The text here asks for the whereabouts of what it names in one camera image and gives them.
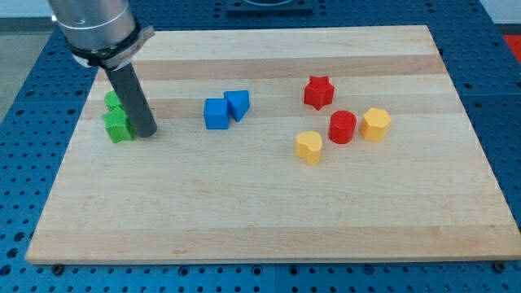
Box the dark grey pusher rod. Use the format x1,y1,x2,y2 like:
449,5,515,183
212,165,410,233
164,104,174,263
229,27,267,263
106,63,157,138

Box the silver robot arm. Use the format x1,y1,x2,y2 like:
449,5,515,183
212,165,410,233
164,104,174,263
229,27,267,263
49,0,157,138

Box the green star block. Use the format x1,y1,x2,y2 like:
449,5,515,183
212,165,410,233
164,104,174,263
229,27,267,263
102,107,134,143

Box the blue cube block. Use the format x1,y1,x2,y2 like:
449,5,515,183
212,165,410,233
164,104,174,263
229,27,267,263
204,98,229,129

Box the red star block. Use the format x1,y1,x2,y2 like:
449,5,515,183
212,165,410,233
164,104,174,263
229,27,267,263
304,76,335,111

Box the green round block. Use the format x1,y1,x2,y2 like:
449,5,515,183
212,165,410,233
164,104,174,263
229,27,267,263
103,90,121,112

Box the blue triangle block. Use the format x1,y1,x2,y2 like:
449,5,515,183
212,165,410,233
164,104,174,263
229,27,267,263
224,90,250,122

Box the yellow heart block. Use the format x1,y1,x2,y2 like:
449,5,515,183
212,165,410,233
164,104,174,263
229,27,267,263
295,131,322,165

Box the red cylinder block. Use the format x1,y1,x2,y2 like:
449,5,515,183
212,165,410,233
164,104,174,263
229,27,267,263
328,110,357,144

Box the wooden board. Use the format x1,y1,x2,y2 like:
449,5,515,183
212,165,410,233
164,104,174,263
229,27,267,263
26,25,520,265

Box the yellow hexagon block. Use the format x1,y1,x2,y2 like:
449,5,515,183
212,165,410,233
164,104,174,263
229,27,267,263
360,107,392,142

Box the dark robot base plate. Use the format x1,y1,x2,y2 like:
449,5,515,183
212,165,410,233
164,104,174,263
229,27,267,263
225,0,314,15

